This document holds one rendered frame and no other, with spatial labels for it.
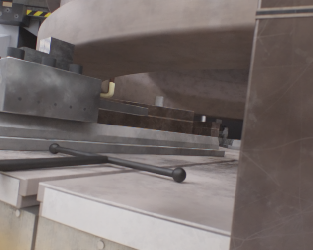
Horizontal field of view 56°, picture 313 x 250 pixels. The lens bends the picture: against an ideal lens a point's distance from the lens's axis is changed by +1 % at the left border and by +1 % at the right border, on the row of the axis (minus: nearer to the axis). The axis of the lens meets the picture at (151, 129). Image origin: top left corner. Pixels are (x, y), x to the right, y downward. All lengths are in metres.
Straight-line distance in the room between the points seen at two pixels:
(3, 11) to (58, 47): 3.15
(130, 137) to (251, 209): 1.45
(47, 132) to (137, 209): 0.94
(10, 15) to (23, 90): 3.32
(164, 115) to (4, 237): 2.04
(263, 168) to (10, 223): 0.70
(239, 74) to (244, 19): 4.53
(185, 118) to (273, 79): 2.51
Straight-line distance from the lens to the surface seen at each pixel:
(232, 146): 4.70
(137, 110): 1.82
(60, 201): 0.68
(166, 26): 1.24
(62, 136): 1.47
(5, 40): 4.64
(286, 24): 0.33
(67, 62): 1.53
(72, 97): 1.39
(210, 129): 4.41
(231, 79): 5.60
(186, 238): 0.54
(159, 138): 1.90
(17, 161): 0.85
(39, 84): 1.33
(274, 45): 0.32
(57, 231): 0.74
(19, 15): 4.53
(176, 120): 2.76
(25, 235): 0.82
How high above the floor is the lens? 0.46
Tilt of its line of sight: level
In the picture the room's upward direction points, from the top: 7 degrees clockwise
